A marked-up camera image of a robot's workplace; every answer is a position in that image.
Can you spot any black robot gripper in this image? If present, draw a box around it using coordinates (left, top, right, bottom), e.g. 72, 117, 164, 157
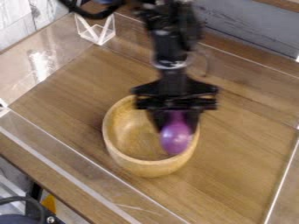
130, 68, 218, 133

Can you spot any purple toy eggplant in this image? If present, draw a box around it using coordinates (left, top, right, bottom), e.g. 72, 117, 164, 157
160, 110, 192, 155

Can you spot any brown wooden bowl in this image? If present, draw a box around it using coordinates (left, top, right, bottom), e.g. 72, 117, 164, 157
101, 95, 200, 178

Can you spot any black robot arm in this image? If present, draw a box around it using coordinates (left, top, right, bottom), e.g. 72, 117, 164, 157
130, 0, 218, 131

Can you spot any black clamp with screw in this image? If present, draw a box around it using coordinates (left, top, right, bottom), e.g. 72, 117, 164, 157
24, 182, 65, 224

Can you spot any clear acrylic tray wall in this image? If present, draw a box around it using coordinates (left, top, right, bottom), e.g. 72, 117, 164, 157
0, 12, 299, 224

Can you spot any clear acrylic corner bracket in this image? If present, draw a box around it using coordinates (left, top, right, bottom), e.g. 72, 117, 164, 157
74, 14, 116, 46

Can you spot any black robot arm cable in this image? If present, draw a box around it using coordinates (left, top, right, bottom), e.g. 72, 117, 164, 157
57, 0, 126, 20

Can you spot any black cable bottom left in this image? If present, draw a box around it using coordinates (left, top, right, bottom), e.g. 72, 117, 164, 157
0, 196, 44, 224

